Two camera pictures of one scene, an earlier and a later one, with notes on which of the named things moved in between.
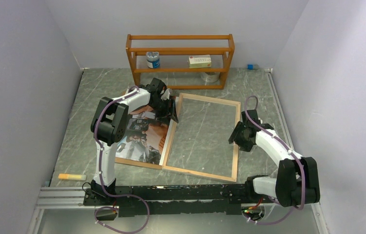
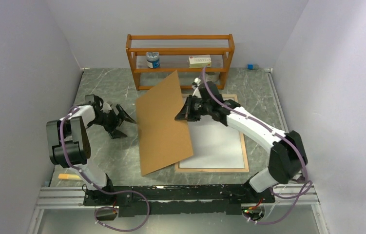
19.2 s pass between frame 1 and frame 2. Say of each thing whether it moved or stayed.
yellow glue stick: stayed
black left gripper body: moved
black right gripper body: moved
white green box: stayed
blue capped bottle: stayed
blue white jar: stayed
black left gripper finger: moved
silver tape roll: stayed
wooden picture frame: moved
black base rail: stayed
